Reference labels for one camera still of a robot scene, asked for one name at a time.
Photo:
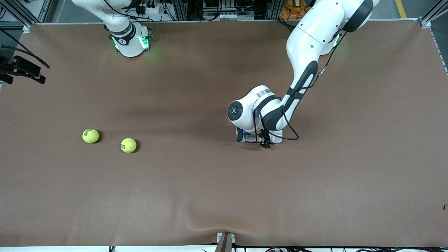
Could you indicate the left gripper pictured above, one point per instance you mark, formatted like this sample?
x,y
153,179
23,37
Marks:
x,y
265,142

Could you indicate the brown table mat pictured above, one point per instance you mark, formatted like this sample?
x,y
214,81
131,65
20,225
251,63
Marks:
x,y
224,192

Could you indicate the aluminium frame post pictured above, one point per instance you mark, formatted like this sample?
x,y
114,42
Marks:
x,y
180,8
274,8

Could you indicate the yellow tennis ball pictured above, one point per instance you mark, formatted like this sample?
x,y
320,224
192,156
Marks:
x,y
90,135
128,145

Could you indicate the pile of orange objects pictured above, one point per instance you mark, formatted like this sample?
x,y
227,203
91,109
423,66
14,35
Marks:
x,y
288,14

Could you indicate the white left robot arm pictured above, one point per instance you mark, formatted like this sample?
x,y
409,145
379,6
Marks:
x,y
308,35

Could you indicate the aluminium frame rail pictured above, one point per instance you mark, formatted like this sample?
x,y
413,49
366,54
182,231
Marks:
x,y
425,23

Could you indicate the Wilson tennis ball can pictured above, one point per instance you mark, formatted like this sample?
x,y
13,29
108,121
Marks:
x,y
277,137

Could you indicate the camera mount post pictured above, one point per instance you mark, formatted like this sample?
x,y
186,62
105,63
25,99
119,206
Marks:
x,y
225,243

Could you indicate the white power strip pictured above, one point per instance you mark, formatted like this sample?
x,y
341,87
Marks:
x,y
150,9

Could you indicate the white terminal block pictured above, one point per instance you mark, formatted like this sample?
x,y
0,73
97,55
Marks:
x,y
227,16

